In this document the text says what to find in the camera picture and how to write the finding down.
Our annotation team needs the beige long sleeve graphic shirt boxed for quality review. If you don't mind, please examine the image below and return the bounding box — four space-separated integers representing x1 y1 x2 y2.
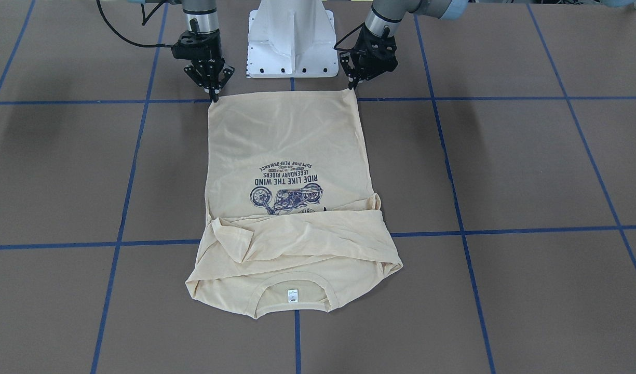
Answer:
185 88 403 319

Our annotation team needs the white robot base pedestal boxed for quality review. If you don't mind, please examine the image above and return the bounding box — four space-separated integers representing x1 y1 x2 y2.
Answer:
246 1 339 78

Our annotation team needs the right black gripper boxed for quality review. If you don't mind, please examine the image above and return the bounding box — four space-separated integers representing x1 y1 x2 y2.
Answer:
171 29 235 102

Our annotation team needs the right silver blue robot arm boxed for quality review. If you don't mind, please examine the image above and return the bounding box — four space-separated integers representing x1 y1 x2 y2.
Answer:
137 1 235 102

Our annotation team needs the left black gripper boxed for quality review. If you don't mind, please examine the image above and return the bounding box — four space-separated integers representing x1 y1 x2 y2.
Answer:
340 23 398 90

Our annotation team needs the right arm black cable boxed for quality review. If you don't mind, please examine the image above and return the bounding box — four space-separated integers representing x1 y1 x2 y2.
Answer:
96 0 183 50

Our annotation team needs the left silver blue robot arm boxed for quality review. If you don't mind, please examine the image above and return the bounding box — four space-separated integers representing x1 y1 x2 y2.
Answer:
334 1 469 90

